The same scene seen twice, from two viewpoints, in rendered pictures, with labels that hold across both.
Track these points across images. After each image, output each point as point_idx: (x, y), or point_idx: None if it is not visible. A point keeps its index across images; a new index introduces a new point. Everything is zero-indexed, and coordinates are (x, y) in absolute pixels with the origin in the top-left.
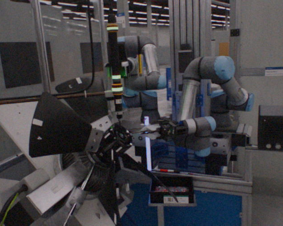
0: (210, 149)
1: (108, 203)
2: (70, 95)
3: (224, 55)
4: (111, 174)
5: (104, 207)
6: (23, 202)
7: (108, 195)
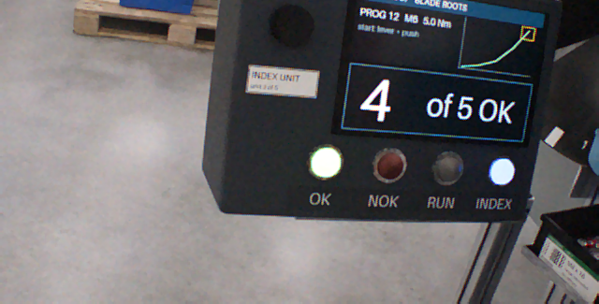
0: (596, 151)
1: None
2: None
3: None
4: None
5: None
6: None
7: None
